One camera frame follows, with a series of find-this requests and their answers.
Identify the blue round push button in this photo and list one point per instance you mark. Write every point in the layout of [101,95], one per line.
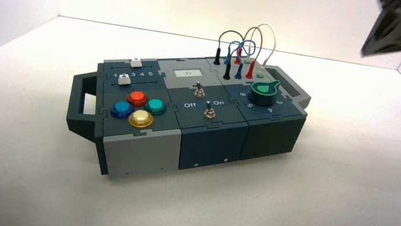
[122,109]

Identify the silver metal toggle switch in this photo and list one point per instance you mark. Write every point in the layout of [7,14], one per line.
[199,92]
[208,111]

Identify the white slider knob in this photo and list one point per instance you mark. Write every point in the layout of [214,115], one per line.
[123,79]
[135,63]

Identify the green pointer dial knob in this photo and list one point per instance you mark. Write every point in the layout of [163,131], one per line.
[263,93]

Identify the grey and blue control box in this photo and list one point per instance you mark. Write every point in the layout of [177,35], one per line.
[138,154]

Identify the yellow round push button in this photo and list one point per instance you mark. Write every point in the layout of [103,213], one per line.
[141,118]

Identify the orange round push button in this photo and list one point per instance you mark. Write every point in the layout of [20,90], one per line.
[137,98]

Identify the teal round push button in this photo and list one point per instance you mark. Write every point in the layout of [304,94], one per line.
[155,106]

